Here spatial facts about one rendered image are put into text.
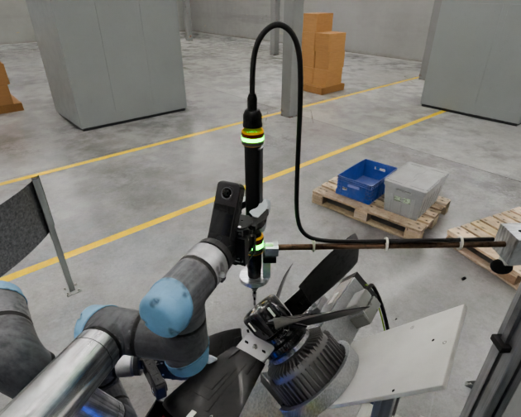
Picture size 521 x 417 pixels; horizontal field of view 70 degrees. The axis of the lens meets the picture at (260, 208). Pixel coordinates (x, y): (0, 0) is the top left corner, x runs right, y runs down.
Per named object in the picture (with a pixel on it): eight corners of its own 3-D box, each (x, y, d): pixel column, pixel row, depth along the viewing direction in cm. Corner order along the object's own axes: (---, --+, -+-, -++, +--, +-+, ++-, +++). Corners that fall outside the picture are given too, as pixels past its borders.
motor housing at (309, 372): (313, 362, 124) (288, 332, 124) (364, 347, 108) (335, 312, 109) (277, 420, 107) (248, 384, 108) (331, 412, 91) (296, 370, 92)
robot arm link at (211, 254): (176, 250, 61) (219, 262, 59) (191, 235, 65) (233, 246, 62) (180, 285, 65) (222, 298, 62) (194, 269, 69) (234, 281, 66)
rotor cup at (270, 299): (311, 317, 112) (283, 283, 112) (298, 345, 99) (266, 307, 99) (277, 338, 118) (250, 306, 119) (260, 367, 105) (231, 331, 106)
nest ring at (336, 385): (313, 360, 127) (305, 351, 127) (371, 341, 108) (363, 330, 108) (270, 427, 107) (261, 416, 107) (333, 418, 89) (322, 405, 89)
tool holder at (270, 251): (276, 268, 93) (277, 236, 88) (278, 288, 87) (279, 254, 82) (240, 269, 92) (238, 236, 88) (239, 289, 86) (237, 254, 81)
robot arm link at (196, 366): (158, 337, 70) (150, 294, 64) (216, 347, 68) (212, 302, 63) (139, 375, 63) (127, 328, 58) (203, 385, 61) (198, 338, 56)
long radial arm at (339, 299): (342, 359, 112) (317, 328, 112) (326, 364, 117) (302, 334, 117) (375, 300, 132) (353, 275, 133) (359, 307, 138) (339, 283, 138)
